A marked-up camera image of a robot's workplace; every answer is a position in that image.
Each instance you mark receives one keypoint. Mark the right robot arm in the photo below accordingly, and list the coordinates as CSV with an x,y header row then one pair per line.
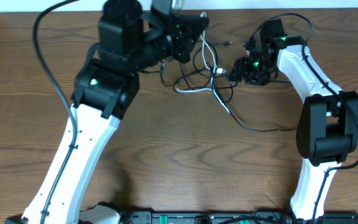
x,y
327,131

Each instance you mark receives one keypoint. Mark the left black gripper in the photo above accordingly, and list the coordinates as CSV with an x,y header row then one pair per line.
x,y
179,37

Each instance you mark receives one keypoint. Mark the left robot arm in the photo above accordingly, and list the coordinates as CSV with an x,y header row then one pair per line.
x,y
130,40

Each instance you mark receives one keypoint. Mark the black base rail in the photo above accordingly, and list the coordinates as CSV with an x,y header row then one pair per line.
x,y
261,216

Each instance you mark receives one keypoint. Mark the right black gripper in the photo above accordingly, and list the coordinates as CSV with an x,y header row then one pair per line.
x,y
240,66

